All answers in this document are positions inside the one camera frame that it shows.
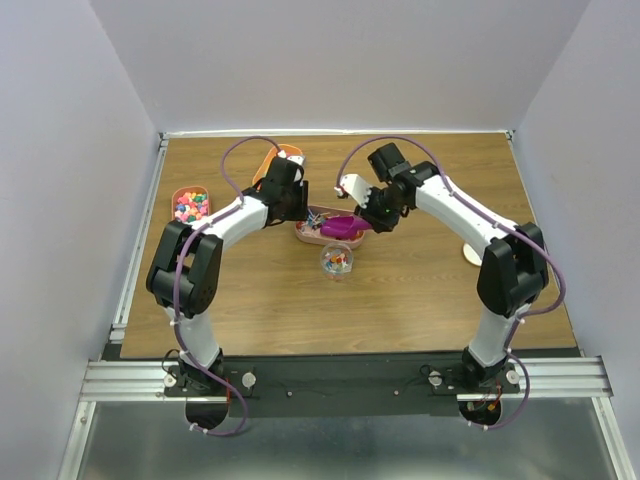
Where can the orange tray of star candies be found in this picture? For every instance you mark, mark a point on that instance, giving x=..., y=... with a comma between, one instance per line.
x=263, y=168

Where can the pink tray of wrapped candies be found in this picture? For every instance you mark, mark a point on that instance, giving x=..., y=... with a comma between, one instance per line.
x=190, y=204

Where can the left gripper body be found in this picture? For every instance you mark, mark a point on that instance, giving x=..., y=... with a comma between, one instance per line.
x=296, y=202

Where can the pink tray of lollipops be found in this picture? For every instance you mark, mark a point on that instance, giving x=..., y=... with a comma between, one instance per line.
x=308, y=230

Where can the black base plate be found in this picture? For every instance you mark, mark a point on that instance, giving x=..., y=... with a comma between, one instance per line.
x=379, y=384

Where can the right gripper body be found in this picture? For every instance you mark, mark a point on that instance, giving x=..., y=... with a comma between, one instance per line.
x=381, y=210

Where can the aluminium frame rail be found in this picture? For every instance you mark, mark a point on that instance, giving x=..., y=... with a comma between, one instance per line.
x=380, y=416

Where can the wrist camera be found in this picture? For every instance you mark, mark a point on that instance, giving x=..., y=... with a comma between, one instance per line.
x=298, y=159
x=355, y=187

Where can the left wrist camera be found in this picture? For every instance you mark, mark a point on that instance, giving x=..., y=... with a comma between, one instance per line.
x=298, y=159

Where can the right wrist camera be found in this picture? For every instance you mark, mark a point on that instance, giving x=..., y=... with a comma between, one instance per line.
x=355, y=187

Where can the clear plastic cup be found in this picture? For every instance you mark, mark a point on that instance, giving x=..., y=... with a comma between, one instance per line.
x=336, y=260

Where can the magenta plastic scoop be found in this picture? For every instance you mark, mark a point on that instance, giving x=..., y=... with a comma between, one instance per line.
x=344, y=227

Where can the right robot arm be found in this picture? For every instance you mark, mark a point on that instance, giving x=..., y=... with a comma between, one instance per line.
x=513, y=271

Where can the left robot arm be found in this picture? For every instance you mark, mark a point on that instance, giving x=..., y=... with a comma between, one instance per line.
x=184, y=274

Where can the white round lid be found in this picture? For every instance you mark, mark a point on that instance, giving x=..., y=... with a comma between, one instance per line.
x=471, y=255

